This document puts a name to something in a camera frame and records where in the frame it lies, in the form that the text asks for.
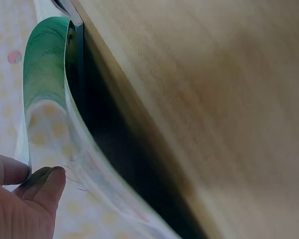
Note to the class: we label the person's left fingers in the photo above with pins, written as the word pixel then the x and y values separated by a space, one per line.
pixel 46 186

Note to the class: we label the person's left thumb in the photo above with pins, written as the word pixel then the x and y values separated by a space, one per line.
pixel 8 169

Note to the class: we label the person's left hand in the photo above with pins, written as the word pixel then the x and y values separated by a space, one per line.
pixel 22 214

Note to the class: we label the green and white dotted cloth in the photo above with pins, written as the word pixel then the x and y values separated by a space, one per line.
pixel 47 62

